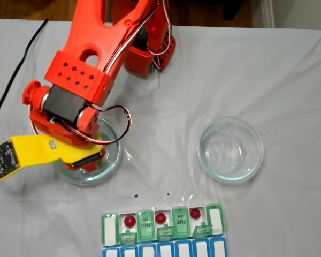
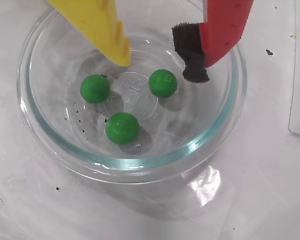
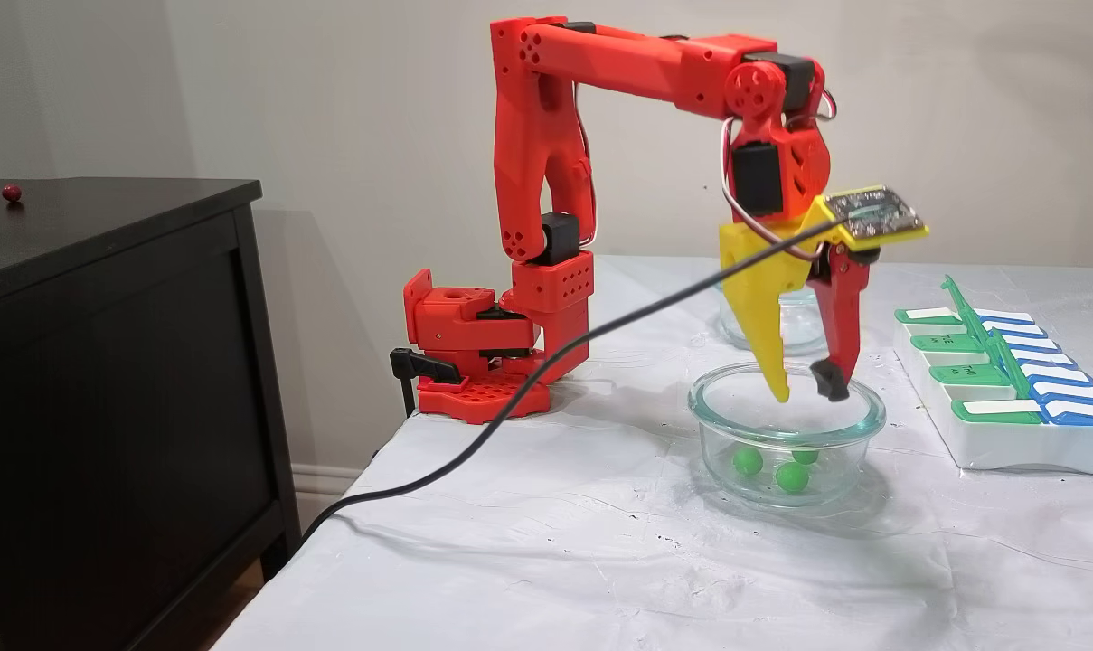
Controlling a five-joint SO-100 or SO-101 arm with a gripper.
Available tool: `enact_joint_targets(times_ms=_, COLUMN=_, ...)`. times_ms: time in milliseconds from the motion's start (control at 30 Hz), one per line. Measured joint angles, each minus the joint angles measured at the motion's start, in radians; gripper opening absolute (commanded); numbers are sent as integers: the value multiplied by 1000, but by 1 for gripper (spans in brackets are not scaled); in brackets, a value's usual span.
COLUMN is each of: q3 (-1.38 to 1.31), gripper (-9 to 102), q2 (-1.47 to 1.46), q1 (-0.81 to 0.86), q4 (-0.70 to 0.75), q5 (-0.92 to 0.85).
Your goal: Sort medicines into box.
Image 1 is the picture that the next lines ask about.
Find camera board on yellow mount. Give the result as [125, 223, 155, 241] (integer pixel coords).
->
[0, 134, 50, 183]

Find clear glass bowl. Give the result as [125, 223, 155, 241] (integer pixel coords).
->
[51, 117, 123, 185]
[196, 115, 265, 184]

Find weekly pill organizer box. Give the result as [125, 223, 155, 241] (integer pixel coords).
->
[100, 202, 230, 257]

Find black camera cable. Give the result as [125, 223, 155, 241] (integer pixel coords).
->
[0, 18, 49, 142]

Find white tablecloth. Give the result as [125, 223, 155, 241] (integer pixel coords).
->
[0, 18, 321, 257]

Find thin servo wires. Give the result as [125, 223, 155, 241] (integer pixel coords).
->
[30, 0, 173, 147]

